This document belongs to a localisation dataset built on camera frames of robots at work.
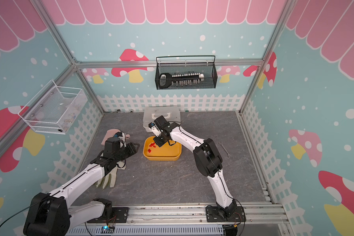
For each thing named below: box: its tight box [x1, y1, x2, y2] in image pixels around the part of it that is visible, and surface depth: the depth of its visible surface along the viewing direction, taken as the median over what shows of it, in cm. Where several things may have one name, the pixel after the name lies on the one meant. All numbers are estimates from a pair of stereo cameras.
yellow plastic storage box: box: [143, 135, 182, 161], surface depth 99 cm
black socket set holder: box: [159, 72, 205, 89], surface depth 91 cm
